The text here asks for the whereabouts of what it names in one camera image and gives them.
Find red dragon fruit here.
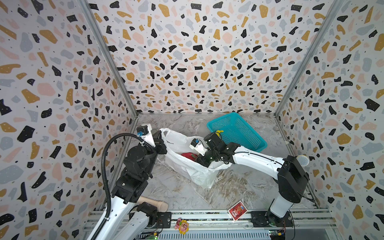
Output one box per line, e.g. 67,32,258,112
181,153,198,162

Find white plastic bag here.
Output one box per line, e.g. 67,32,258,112
160,128,232,189

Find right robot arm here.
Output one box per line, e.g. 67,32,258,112
190,133,310,226

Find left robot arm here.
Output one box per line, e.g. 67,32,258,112
88,125,167,240

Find teal plastic basket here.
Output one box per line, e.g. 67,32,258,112
207,113,268,152

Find beige wooden pestle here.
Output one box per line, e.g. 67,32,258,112
137,196,169,213

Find red card pack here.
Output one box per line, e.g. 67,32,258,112
228,201,248,222

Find pink yellow flower toy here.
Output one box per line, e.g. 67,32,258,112
175,218,189,235

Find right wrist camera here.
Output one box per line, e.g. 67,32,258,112
189,138,209,156

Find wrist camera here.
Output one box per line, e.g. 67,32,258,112
189,138,209,156
137,124,156,148

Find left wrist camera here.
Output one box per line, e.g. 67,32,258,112
137,124,156,148

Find black corrugated cable hose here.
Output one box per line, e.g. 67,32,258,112
89,133,148,240

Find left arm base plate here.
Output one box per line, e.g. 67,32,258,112
146,212,172,229

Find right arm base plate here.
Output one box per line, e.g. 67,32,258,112
251,211,294,228

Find aluminium rail frame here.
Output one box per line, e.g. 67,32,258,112
138,209,342,240

